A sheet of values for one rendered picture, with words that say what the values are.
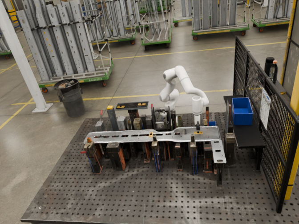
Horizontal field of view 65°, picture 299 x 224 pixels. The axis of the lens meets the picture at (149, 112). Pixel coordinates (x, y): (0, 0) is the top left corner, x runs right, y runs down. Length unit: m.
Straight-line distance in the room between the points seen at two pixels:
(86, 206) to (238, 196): 1.32
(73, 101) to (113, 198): 3.00
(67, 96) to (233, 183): 3.57
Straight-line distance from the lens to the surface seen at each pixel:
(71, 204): 2.41
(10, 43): 5.53
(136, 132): 2.43
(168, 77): 2.33
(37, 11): 6.61
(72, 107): 5.00
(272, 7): 9.60
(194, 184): 2.26
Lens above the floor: 2.42
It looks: 31 degrees down
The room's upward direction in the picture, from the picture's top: 10 degrees counter-clockwise
